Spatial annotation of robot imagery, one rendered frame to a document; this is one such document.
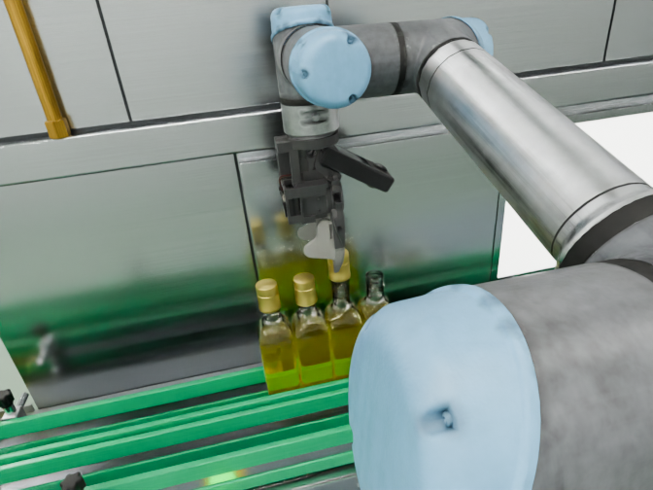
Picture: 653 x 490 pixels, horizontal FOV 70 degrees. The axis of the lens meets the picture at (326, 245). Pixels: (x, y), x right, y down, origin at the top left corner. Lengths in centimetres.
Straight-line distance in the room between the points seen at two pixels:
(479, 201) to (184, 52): 57
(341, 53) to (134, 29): 38
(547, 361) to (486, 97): 28
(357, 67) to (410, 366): 35
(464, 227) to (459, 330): 75
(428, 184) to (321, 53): 45
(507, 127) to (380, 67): 17
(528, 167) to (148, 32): 57
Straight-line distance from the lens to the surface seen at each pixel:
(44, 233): 89
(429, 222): 90
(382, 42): 52
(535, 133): 39
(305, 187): 63
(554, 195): 35
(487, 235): 97
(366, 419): 25
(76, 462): 88
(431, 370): 19
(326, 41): 48
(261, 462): 78
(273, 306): 74
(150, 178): 82
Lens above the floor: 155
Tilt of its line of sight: 28 degrees down
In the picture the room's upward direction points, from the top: 5 degrees counter-clockwise
